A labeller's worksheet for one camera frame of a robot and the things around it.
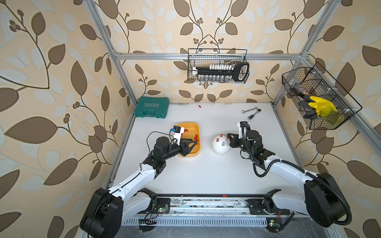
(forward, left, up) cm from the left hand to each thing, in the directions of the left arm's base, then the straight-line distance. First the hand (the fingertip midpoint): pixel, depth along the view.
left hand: (192, 139), depth 77 cm
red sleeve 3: (+44, -5, -19) cm, 48 cm away
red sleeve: (+5, -15, -9) cm, 18 cm away
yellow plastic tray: (+18, 0, -20) cm, 27 cm away
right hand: (+7, -21, -6) cm, 23 cm away
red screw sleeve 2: (+14, -2, -19) cm, 24 cm away
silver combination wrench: (+38, -40, -19) cm, 58 cm away
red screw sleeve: (+8, -17, -8) cm, 21 cm away
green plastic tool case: (+38, +34, -15) cm, 53 cm away
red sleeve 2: (+6, -20, -6) cm, 22 cm away
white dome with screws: (+2, -17, -9) cm, 19 cm away
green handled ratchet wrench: (+38, -51, -18) cm, 66 cm away
